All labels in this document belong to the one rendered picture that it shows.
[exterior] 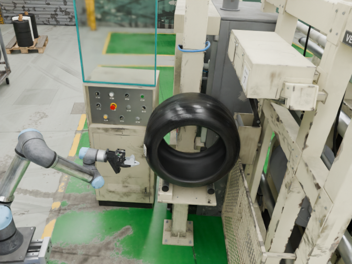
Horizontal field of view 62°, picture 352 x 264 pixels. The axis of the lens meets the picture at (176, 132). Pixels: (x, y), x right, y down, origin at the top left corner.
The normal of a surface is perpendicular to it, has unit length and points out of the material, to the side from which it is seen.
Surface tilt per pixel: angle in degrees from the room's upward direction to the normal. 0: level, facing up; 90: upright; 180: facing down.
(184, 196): 0
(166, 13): 90
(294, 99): 72
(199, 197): 0
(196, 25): 90
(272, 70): 90
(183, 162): 35
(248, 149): 90
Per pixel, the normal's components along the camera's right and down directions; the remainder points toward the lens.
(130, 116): -0.03, 0.51
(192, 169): -0.06, -0.86
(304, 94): -0.01, 0.22
